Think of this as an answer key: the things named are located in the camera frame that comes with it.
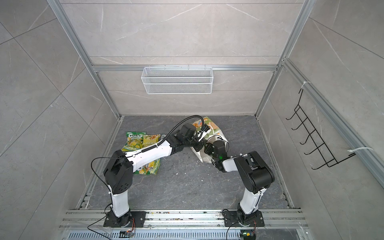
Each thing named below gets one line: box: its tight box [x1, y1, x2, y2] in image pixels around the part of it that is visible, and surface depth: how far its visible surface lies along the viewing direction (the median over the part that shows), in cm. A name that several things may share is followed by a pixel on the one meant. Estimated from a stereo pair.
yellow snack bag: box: [142, 134, 161, 149], surface depth 103 cm
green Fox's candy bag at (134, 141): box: [121, 131, 147, 152], surface depth 103 cm
